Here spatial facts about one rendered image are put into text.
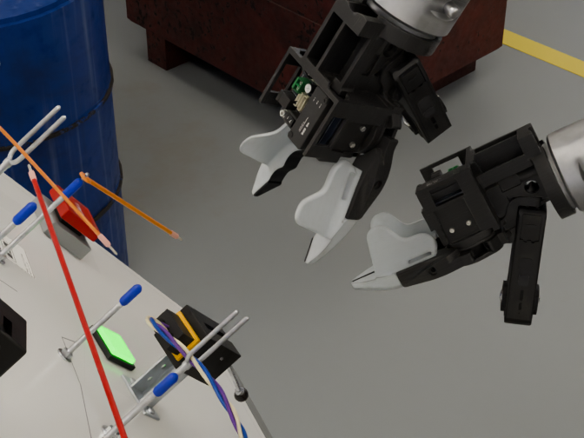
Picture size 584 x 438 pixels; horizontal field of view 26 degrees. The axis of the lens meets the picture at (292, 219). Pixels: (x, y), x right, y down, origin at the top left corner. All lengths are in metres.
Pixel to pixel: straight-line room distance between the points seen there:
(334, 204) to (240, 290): 1.95
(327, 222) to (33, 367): 0.25
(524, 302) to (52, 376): 0.43
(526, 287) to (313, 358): 1.64
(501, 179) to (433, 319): 1.77
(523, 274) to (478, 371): 1.62
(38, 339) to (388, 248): 0.32
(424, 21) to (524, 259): 0.30
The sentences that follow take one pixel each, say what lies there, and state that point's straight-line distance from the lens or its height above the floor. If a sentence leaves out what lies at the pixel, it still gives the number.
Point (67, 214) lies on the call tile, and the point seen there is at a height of 1.13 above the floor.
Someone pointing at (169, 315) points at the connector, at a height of 1.17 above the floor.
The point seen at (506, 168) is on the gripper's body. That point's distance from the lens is 1.11.
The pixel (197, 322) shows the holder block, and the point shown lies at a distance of 1.08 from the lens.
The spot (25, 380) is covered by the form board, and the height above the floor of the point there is 1.22.
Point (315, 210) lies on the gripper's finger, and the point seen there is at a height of 1.29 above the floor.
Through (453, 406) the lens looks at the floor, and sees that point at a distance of 2.67.
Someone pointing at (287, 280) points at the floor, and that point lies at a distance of 2.97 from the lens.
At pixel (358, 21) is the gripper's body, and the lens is 0.92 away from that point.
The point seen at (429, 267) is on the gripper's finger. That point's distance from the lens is 1.12.
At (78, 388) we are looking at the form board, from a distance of 1.02.
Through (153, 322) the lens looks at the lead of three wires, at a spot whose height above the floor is 1.21.
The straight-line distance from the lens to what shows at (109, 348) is 1.14.
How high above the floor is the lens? 1.86
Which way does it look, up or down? 36 degrees down
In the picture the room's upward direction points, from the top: straight up
